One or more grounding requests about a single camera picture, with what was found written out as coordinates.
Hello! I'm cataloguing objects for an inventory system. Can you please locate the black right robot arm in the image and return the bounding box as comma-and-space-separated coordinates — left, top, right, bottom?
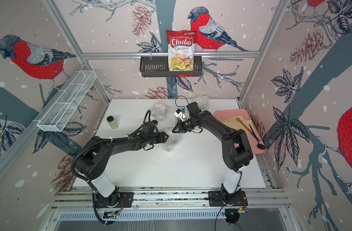
172, 111, 253, 204

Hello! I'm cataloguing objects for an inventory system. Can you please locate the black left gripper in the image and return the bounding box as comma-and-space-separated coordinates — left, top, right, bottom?
147, 131, 170, 145

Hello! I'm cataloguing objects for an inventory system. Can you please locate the bubble wrap sheet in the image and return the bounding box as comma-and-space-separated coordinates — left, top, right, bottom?
163, 128, 180, 152
151, 103, 167, 122
193, 95, 210, 110

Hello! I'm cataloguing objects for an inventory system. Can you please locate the horizontal aluminium frame bar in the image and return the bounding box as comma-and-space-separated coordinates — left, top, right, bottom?
81, 51, 261, 61

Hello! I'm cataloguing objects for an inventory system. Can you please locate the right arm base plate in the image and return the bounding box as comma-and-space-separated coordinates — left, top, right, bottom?
207, 189, 248, 208

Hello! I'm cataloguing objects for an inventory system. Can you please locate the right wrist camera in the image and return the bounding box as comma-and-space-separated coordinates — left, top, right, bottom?
174, 102, 202, 121

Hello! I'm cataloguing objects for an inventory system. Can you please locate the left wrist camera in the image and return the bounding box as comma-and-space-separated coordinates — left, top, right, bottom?
141, 120, 159, 135

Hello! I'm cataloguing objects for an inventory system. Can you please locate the white mesh wall shelf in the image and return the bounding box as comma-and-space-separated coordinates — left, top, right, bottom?
37, 70, 97, 132

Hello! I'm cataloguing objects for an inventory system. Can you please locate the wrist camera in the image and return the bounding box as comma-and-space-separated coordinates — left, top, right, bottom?
174, 102, 202, 121
141, 120, 159, 135

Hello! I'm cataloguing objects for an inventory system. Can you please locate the pink plastic tray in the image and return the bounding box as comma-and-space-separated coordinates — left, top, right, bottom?
214, 109, 266, 155

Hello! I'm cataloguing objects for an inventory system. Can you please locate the black wire wall basket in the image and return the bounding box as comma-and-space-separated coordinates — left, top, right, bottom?
139, 56, 203, 78

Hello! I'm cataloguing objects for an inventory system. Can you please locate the glass jar black lid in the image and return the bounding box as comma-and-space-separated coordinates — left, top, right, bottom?
106, 115, 118, 129

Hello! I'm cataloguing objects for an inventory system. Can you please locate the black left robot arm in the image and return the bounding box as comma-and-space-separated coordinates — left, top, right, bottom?
71, 132, 169, 199

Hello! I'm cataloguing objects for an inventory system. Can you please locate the red cassava chips bag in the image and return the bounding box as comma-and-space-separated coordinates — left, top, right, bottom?
166, 30, 196, 70

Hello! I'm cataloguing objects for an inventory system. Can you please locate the gold spoon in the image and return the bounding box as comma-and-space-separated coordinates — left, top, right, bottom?
236, 117, 254, 134

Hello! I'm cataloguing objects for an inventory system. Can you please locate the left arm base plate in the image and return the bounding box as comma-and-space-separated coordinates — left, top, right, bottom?
93, 192, 134, 209

